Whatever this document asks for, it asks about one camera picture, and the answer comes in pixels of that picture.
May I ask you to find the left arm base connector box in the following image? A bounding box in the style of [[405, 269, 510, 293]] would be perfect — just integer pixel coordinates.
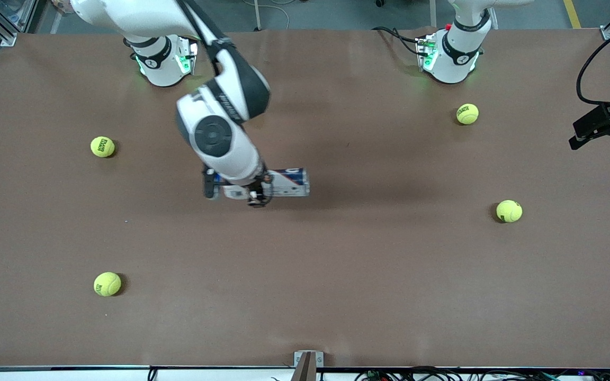
[[415, 33, 439, 73]]

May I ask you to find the yellow tennis ball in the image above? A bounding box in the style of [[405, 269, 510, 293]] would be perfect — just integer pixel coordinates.
[[497, 199, 523, 223], [94, 272, 122, 297], [456, 103, 479, 125], [91, 136, 115, 158]]

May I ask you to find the black cable bundle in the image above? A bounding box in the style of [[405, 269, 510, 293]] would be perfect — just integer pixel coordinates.
[[355, 366, 610, 381]]

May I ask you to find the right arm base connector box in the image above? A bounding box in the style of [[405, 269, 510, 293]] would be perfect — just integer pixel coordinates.
[[175, 36, 201, 76]]

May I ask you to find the black left arm base cable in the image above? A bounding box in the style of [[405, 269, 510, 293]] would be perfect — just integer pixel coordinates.
[[373, 26, 427, 56]]

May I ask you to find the white blue tennis ball can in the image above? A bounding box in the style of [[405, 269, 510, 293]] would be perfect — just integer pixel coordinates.
[[220, 168, 311, 201]]

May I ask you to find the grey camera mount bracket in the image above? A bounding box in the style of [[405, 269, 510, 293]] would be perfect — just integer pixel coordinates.
[[294, 351, 324, 381]]

